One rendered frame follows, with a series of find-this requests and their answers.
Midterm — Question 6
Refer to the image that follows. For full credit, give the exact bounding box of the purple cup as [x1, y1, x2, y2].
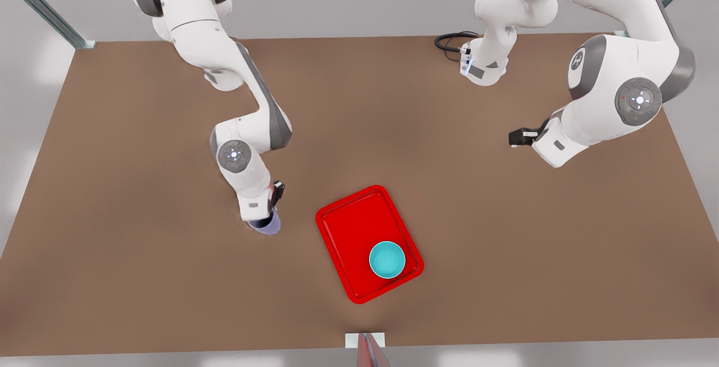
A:
[249, 212, 281, 237]

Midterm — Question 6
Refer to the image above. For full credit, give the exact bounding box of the red rectangular tray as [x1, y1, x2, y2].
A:
[315, 185, 425, 305]

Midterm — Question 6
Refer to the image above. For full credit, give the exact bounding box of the teal bowl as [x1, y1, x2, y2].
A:
[368, 241, 407, 279]

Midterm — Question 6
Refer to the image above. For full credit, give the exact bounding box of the black cable loop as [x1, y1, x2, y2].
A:
[434, 31, 480, 62]

